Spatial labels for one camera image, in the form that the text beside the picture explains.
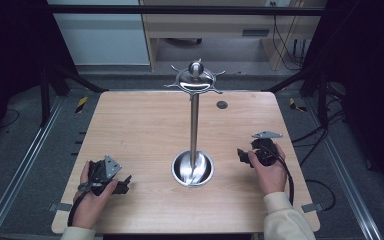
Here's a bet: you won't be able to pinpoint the white cabinet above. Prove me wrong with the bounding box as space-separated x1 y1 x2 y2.
47 0 151 66

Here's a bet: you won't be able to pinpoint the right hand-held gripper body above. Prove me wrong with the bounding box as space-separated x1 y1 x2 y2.
250 130 284 168

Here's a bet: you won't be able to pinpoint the aluminium floor rail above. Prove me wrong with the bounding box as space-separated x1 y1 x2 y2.
0 95 66 240
304 96 384 240

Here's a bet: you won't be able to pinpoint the black cables under desk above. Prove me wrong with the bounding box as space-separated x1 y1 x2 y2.
269 1 309 72

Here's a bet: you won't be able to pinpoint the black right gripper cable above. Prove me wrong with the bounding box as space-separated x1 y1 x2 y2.
263 143 296 206

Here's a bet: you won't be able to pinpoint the steel stand with hooks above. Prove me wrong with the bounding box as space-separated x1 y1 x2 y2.
163 58 227 188

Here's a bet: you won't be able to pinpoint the black floor cables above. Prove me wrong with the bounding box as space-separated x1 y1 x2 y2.
291 81 348 213

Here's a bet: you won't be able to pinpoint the black horizontal frame bar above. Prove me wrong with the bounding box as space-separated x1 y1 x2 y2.
48 4 326 17

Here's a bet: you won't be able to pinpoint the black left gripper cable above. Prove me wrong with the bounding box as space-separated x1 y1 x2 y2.
66 181 96 228

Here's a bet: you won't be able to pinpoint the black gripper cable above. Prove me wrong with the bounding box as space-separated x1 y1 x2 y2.
66 181 96 228
263 143 296 206

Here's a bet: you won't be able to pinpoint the person's right hand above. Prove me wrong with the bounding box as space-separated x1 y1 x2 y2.
247 143 288 196

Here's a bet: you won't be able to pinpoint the grey table bracket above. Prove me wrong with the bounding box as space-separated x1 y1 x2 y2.
301 202 326 214
47 202 73 213

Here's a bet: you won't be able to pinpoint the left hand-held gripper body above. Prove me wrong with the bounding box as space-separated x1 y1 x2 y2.
87 154 123 197

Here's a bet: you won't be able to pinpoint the black metal frame stand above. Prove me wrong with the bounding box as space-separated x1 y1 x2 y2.
263 64 331 129
39 63 110 128

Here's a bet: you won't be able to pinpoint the person's left hand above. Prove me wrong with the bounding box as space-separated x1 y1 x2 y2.
71 160 119 231

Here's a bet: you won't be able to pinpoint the yellow black tape strip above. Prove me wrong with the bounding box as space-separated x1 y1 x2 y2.
74 95 89 114
288 97 308 113

